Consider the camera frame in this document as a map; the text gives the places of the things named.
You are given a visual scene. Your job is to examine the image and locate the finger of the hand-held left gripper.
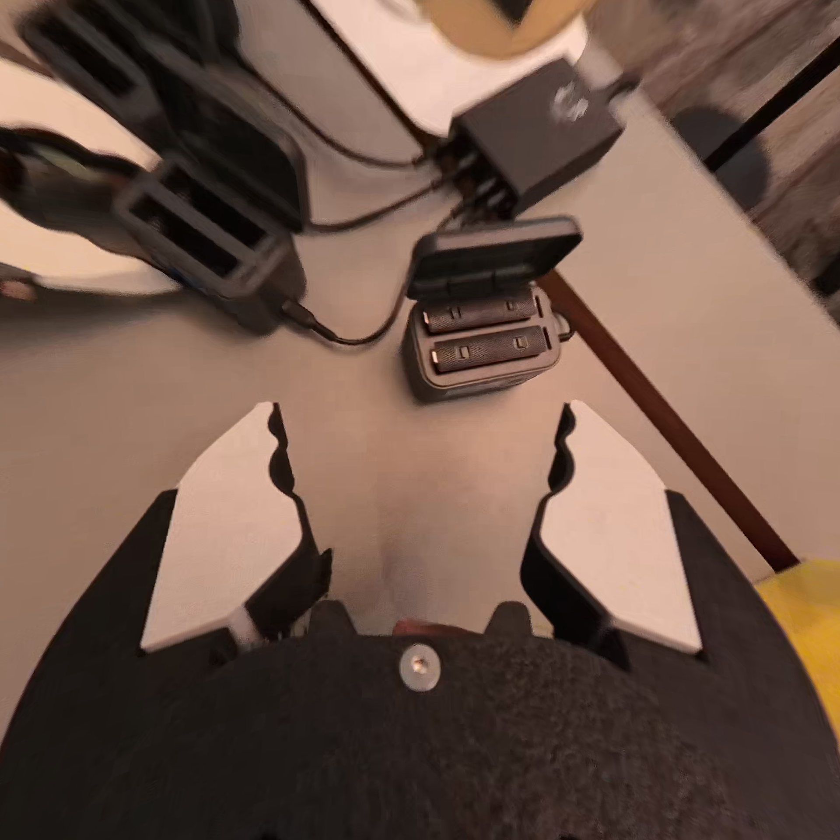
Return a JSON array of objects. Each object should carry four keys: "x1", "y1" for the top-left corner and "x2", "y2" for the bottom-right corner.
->
[
  {"x1": 0, "y1": 59, "x2": 165, "y2": 191},
  {"x1": 0, "y1": 177, "x2": 188, "y2": 298}
]

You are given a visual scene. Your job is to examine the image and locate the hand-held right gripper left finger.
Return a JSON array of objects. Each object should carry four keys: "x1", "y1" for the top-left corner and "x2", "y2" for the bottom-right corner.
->
[{"x1": 140, "y1": 402, "x2": 333, "y2": 654}]

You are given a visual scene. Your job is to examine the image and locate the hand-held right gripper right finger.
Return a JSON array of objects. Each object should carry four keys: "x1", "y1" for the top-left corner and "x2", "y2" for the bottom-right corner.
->
[{"x1": 520, "y1": 400, "x2": 706, "y2": 672}]

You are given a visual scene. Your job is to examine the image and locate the black battery charging case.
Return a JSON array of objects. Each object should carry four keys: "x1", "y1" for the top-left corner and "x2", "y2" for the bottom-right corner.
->
[
  {"x1": 402, "y1": 215, "x2": 585, "y2": 403},
  {"x1": 113, "y1": 66, "x2": 311, "y2": 333},
  {"x1": 16, "y1": 0, "x2": 240, "y2": 132}
]

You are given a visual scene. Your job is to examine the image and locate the yellow plastic bin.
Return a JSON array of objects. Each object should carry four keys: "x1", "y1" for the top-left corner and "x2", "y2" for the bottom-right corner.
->
[{"x1": 755, "y1": 558, "x2": 840, "y2": 729}]

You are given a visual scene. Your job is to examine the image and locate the black battery red edge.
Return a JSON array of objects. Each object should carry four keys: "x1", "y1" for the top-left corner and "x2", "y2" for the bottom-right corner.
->
[
  {"x1": 420, "y1": 298, "x2": 537, "y2": 333},
  {"x1": 430, "y1": 327, "x2": 550, "y2": 376}
]

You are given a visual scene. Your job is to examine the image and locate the black multiport charger hub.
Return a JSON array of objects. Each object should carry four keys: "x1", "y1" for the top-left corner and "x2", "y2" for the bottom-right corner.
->
[{"x1": 448, "y1": 58, "x2": 626, "y2": 216}]

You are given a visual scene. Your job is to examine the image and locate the instruction sheet on wooden stand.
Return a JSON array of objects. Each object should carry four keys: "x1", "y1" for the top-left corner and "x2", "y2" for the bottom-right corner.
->
[{"x1": 423, "y1": 0, "x2": 599, "y2": 60}]

